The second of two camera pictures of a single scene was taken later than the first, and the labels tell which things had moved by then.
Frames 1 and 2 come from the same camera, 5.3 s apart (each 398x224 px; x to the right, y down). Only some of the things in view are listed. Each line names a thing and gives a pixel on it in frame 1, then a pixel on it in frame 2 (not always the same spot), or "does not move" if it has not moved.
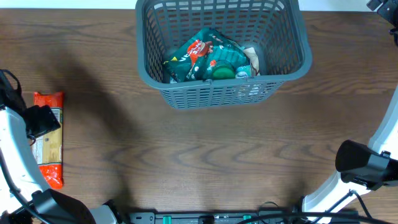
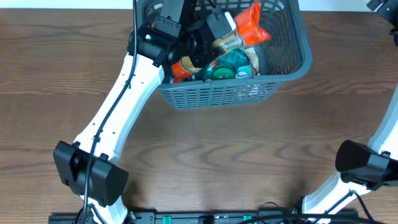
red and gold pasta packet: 48,147 → 248,26
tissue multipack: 244,72 does not move
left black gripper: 43,119 → 201,50
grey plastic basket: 276,28 does not move
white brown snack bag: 253,56 does not move
